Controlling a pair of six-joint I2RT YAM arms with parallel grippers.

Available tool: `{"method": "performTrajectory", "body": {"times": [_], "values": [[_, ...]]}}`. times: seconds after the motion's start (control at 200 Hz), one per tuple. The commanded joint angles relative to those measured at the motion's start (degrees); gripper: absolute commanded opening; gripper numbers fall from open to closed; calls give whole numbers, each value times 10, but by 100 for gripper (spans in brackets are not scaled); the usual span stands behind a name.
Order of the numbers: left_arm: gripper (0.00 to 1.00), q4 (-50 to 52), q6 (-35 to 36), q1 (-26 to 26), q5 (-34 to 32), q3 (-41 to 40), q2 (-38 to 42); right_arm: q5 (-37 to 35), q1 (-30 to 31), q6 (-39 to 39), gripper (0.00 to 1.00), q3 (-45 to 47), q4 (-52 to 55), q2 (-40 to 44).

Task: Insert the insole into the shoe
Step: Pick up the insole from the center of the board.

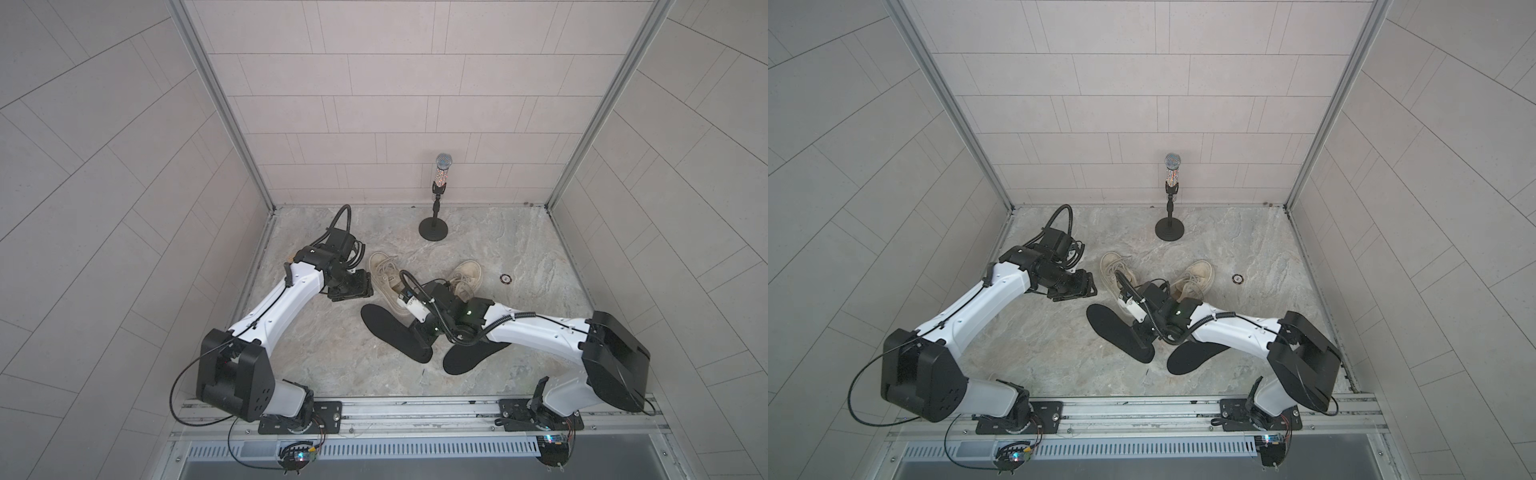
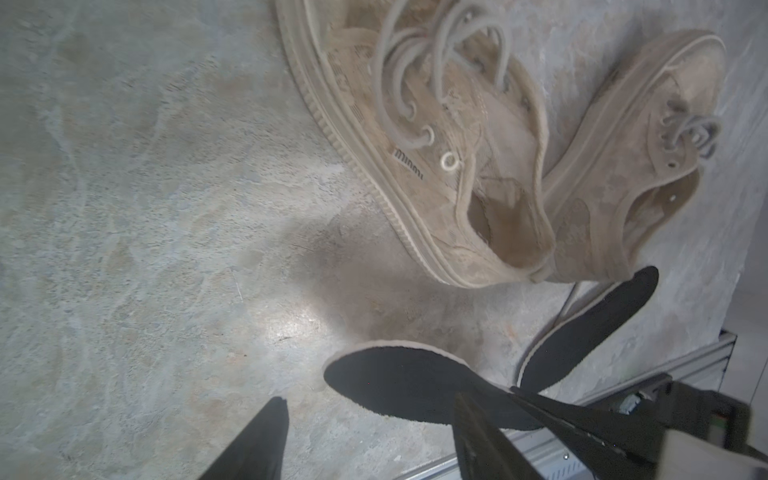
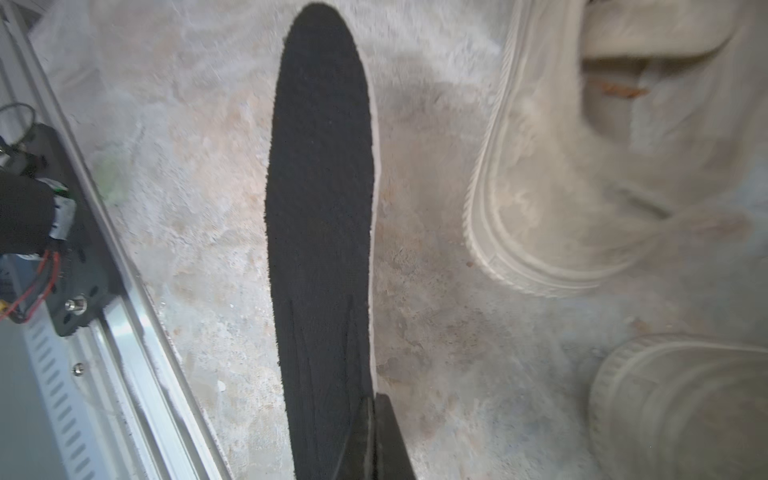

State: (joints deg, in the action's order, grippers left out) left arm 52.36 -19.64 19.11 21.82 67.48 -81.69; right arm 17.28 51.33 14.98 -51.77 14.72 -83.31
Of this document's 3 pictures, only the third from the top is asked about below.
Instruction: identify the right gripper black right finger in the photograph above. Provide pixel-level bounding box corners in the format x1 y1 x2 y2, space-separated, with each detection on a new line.
373 393 416 480

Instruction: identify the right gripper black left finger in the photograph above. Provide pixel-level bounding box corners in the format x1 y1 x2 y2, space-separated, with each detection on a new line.
0 171 55 255

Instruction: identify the black insole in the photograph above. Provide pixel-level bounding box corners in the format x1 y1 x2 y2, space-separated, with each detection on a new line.
265 3 376 479

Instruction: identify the cream canvas sneaker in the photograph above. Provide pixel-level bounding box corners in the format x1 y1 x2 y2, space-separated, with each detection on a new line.
588 334 767 479
463 1 767 297

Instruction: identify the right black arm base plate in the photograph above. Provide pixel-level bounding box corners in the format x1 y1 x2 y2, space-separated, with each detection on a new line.
22 124 124 337

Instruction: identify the aluminium mounting rail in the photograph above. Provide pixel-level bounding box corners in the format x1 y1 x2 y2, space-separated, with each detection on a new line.
1 1 229 479

